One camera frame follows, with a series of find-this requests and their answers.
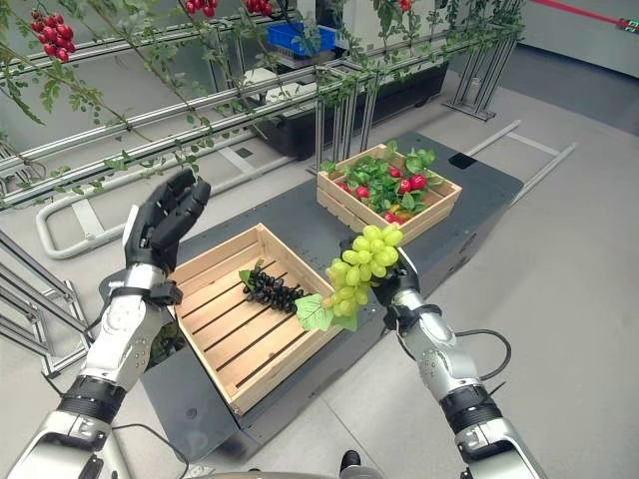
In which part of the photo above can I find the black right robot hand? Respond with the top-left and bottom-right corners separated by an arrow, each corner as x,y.
370,246 -> 421,307

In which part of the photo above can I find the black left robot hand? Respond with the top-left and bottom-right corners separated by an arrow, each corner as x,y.
122,168 -> 213,274

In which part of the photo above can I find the green grape bunch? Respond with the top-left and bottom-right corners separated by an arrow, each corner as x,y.
294,224 -> 404,332

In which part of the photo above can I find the dark grey platform cart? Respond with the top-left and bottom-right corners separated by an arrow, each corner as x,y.
98,130 -> 525,464

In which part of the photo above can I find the wooden slat crate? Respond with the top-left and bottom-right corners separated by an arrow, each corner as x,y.
167,223 -> 345,416
316,143 -> 463,246

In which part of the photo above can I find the red radish bunch with leaves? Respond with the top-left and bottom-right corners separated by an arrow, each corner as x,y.
319,140 -> 445,226

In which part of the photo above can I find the black grape bunch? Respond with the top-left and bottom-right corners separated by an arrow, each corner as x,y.
238,258 -> 306,315

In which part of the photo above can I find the aluminium support stand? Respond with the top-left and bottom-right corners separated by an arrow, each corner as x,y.
0,232 -> 96,379
442,34 -> 520,122

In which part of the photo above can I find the black robot foot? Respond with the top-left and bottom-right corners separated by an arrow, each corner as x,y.
338,449 -> 362,479

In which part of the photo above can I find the black planter trough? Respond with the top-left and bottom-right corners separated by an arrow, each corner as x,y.
259,62 -> 450,162

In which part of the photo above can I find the blue plastic bin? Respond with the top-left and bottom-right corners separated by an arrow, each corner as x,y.
266,21 -> 337,59

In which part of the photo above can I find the grey tubular floor frame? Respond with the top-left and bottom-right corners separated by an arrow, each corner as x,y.
35,119 -> 578,260

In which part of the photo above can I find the aluminium rail frame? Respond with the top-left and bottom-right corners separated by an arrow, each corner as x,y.
0,9 -> 526,211

